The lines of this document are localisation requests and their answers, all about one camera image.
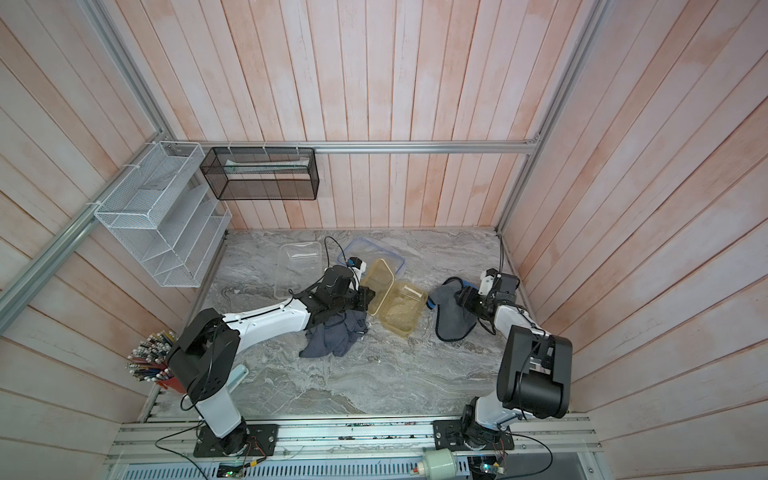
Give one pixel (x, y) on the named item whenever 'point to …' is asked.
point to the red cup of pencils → (148, 361)
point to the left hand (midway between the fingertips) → (374, 297)
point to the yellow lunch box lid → (380, 278)
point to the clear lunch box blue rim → (300, 266)
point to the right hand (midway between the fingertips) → (464, 294)
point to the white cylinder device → (437, 464)
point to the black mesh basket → (262, 172)
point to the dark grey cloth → (335, 336)
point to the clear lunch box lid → (371, 251)
